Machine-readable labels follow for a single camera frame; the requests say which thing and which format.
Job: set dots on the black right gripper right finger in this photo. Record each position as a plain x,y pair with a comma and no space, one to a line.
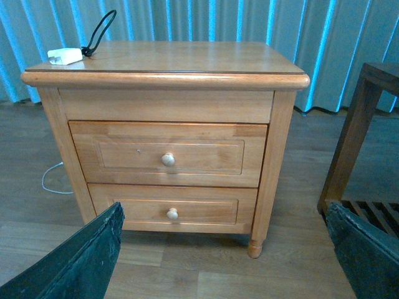
367,255

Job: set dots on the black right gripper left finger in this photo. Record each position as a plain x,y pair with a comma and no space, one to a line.
81,267

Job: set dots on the round drawer knob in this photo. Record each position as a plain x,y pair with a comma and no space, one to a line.
172,214
168,159

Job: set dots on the wooden drawer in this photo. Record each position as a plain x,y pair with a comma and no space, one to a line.
175,154
200,209

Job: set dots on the white charger adapter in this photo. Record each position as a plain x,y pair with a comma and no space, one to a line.
64,56

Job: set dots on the light wooden nightstand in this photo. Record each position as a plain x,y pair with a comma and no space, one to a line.
175,82

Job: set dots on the dark wooden side table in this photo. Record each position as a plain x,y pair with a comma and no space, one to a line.
374,78

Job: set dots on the light blue curtain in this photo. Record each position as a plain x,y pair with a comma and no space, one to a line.
329,40

